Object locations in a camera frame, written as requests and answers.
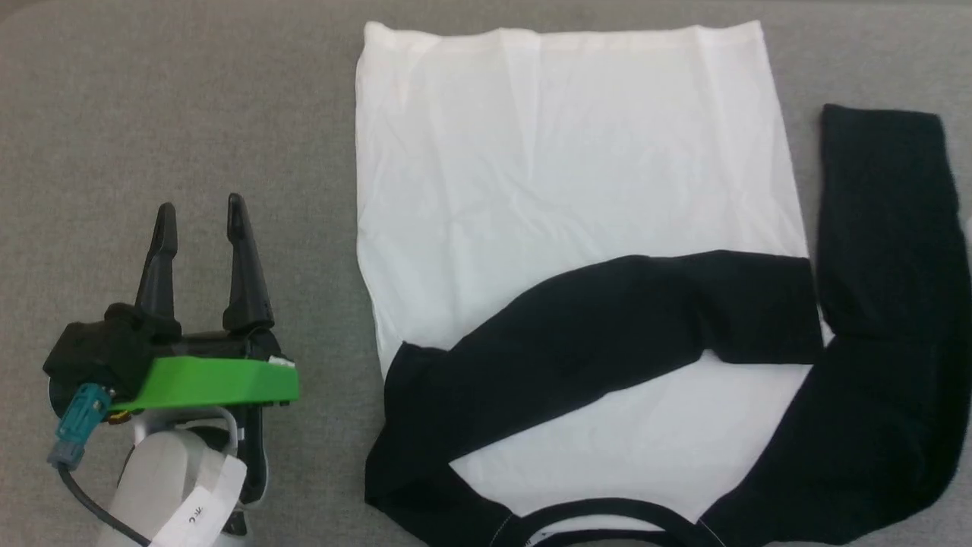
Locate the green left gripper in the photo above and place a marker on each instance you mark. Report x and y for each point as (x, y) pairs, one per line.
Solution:
(213, 384)

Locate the white shirt with black sleeves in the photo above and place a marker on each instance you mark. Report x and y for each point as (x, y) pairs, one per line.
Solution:
(569, 152)

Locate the grey fabric sofa seat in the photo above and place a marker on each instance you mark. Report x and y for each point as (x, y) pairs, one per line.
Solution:
(152, 99)

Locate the white paper label tag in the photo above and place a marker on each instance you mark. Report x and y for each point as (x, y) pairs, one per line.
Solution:
(209, 501)

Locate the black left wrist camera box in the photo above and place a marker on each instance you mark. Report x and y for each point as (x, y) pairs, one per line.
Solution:
(99, 346)

